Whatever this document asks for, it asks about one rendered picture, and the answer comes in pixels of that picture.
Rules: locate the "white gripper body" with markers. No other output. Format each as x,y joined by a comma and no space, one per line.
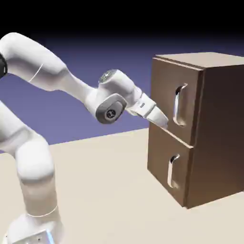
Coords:
157,115

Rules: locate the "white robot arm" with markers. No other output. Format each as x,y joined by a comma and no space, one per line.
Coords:
47,70

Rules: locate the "brown cabinet door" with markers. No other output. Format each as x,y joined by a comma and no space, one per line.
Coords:
165,89
162,162

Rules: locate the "brown wooden cabinet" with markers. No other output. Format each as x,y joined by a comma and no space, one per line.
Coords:
219,133

